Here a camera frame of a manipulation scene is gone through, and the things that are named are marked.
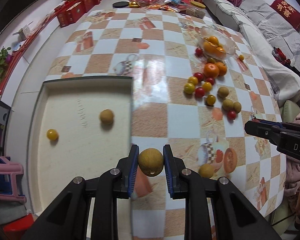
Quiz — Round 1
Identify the white shallow tray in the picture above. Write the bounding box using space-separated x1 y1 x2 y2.
27 76 133 213

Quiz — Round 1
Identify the yellow cherry tomato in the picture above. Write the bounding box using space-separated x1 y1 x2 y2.
46 129 59 141
205 94 216 106

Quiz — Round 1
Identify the red embroidered cushion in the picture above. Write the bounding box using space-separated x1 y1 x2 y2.
270 0 300 31

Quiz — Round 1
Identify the tan longan fruit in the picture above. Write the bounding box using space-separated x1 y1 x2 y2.
222 99 234 111
138 148 164 177

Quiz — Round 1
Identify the clear glass fruit bowl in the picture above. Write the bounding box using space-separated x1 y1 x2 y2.
198 26 236 61

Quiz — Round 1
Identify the red cherry tomato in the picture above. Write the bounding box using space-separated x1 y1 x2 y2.
194 87 205 98
227 110 237 120

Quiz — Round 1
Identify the pink plastic stool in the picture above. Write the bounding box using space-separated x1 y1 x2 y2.
0 156 27 203

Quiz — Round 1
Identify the red plastic stool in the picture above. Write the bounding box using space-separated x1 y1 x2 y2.
3 213 34 239

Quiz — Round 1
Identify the yellow cherry tomato in tray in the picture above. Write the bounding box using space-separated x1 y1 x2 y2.
46 129 59 141

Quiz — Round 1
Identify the tan longan on table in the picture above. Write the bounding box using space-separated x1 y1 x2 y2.
217 87 229 99

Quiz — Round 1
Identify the large orange tangerine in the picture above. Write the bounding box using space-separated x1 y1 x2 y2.
203 63 219 79

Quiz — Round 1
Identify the black round lid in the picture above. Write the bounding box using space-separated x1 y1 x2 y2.
113 1 129 8

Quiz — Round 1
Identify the tan longan in tray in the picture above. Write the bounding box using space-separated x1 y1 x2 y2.
99 109 114 125

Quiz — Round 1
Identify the small longan fruit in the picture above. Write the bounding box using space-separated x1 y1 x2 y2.
198 164 215 178

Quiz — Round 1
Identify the grey sofa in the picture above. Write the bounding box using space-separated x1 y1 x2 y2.
203 0 300 106

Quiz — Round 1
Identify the red gift box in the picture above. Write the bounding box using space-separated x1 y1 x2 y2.
56 0 85 28

